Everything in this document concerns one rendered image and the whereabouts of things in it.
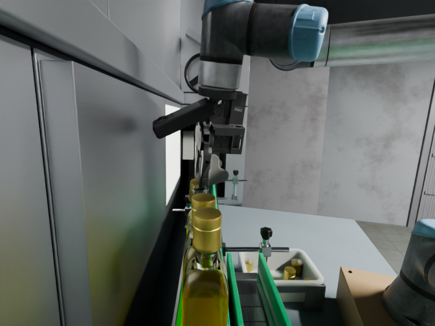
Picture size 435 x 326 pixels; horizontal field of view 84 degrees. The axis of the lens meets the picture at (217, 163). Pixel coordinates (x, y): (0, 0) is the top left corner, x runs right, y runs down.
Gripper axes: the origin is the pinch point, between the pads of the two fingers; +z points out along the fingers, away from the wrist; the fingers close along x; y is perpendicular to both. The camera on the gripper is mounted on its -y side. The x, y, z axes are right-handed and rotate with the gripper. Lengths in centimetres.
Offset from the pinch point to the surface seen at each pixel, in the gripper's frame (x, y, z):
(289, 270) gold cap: 4.0, 31.4, 32.5
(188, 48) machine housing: 97, 7, -29
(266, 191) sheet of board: 184, 118, 112
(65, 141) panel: -20.5, -16.9, -16.3
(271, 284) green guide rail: -15.3, 12.7, 13.2
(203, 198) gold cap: -16.1, -2.2, -6.9
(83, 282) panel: -23.9, -15.9, -1.7
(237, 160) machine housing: 79, 37, 28
